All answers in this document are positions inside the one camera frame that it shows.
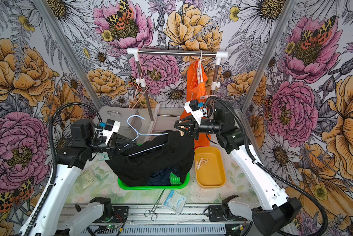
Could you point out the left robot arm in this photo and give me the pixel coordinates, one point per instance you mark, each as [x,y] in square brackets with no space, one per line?
[68,163]

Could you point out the pink hanger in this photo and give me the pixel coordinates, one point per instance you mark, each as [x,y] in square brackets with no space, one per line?
[141,82]

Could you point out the yellow plastic tray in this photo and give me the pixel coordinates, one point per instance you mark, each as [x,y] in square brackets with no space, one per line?
[212,174]

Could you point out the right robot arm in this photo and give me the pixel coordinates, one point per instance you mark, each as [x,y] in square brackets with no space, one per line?
[276,208]

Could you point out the metal surgical scissors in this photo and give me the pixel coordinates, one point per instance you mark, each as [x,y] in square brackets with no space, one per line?
[152,212]

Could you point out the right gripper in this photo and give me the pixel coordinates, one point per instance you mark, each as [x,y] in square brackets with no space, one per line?
[192,125]

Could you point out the surgical mask packet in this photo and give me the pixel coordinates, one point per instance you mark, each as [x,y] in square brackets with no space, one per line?
[175,202]

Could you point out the navy blue shorts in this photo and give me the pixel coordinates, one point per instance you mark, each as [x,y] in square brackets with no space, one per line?
[162,177]

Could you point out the white hanger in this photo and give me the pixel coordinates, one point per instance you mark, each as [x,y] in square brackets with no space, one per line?
[200,68]

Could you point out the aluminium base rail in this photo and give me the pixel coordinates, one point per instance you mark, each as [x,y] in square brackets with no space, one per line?
[194,220]

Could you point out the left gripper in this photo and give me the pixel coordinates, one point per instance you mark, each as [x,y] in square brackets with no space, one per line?
[117,145]

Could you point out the silver metal case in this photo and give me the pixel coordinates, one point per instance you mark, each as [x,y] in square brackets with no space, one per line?
[117,114]

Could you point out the orange shorts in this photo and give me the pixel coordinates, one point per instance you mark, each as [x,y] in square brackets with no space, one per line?
[194,91]

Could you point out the green plastic basket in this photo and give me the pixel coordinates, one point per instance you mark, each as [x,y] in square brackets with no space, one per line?
[175,184]

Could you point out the white clothespin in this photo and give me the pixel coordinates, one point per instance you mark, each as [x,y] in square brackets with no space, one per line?
[200,163]

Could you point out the green clothespin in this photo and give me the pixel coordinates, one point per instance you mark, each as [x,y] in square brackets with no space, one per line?
[103,158]

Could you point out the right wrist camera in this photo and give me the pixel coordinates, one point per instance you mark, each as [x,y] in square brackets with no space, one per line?
[197,110]

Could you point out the clothes rack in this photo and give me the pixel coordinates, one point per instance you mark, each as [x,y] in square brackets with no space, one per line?
[218,56]

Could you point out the black shorts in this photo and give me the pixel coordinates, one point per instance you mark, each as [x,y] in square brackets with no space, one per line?
[135,166]

